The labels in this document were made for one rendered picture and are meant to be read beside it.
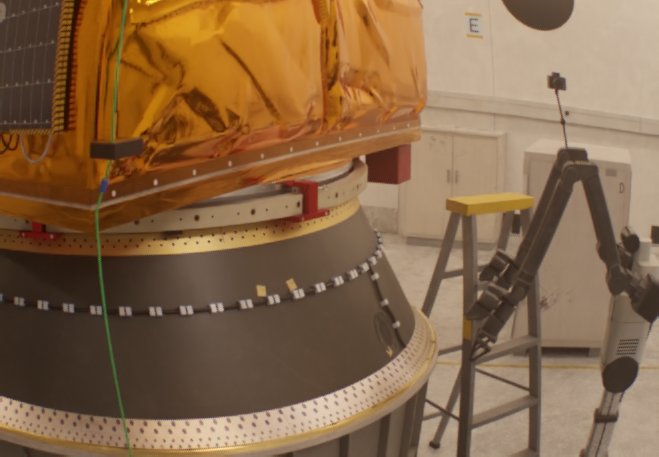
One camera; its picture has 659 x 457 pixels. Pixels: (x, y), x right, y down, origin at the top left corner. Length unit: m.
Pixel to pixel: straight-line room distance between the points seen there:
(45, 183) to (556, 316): 4.53
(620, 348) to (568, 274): 2.99
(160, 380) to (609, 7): 8.20
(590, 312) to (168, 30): 4.46
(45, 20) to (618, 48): 8.35
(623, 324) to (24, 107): 1.95
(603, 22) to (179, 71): 8.06
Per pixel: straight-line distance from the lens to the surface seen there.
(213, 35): 1.69
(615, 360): 2.58
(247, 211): 1.95
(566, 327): 5.61
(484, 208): 3.19
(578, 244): 5.45
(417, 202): 9.22
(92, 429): 1.81
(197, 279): 1.90
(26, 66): 1.53
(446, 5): 9.62
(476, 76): 9.51
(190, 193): 1.75
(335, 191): 2.19
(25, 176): 1.60
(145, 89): 1.51
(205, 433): 1.83
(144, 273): 1.87
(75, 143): 1.46
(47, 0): 1.50
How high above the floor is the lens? 2.05
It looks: 9 degrees down
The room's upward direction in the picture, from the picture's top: 1 degrees clockwise
